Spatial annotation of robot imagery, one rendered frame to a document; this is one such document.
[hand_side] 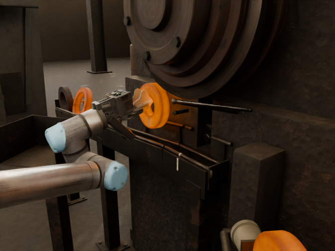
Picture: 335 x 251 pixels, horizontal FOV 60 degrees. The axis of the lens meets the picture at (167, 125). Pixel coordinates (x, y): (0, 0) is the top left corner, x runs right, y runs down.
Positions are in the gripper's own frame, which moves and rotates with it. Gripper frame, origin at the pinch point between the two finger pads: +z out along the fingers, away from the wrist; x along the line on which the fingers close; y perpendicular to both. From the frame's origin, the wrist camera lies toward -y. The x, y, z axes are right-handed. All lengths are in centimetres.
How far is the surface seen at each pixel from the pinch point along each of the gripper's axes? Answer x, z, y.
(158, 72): -12.8, -3.3, 12.4
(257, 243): -58, -22, -5
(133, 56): 240, 130, -40
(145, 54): -18.0, -9.1, 19.8
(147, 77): 18.8, 11.4, 1.8
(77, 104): 76, -3, -15
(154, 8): -22.3, -6.5, 29.6
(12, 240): 71, -62, -68
